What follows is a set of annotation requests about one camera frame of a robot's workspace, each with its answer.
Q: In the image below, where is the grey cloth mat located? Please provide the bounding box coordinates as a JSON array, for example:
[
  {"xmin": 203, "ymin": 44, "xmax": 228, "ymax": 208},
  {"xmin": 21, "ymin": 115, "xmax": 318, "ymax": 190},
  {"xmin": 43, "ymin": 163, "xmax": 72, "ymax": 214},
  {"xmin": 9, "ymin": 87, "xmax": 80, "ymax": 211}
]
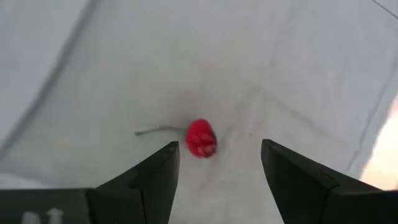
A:
[{"xmin": 0, "ymin": 0, "xmax": 398, "ymax": 224}]

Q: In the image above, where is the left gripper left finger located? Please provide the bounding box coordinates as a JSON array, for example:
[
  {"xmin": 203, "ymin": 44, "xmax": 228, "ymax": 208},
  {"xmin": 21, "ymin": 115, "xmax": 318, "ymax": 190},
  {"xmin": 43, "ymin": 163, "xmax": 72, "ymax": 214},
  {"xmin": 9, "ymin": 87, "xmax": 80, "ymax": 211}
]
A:
[{"xmin": 90, "ymin": 141, "xmax": 180, "ymax": 224}]

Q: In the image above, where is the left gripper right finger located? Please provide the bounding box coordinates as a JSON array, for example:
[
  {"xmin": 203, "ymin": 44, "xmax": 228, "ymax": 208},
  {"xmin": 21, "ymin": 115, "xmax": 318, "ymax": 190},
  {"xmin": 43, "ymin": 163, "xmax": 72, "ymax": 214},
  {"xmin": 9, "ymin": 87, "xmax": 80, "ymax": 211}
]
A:
[{"xmin": 261, "ymin": 139, "xmax": 384, "ymax": 224}]

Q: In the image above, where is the red toy cherry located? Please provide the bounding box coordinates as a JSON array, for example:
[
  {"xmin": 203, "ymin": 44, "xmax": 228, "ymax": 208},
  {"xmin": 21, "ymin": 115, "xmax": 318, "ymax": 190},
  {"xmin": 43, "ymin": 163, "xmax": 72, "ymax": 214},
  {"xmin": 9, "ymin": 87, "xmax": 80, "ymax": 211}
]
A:
[{"xmin": 134, "ymin": 118, "xmax": 218, "ymax": 159}]

